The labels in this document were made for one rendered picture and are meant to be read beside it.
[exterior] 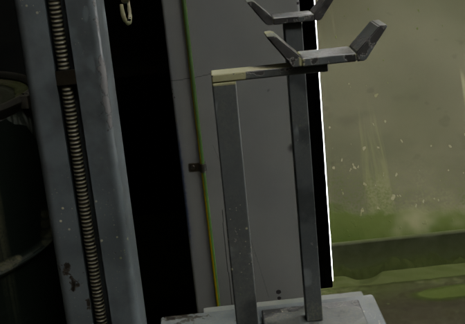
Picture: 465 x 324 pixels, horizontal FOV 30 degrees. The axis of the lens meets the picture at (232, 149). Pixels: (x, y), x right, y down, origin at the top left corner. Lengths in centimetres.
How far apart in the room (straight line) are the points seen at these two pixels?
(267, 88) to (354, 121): 161
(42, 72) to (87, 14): 6
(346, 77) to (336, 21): 20
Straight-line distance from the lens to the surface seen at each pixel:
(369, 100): 280
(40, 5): 65
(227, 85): 58
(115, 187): 68
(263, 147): 119
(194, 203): 121
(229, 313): 91
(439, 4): 297
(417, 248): 271
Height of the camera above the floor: 121
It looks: 16 degrees down
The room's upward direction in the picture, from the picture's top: 6 degrees counter-clockwise
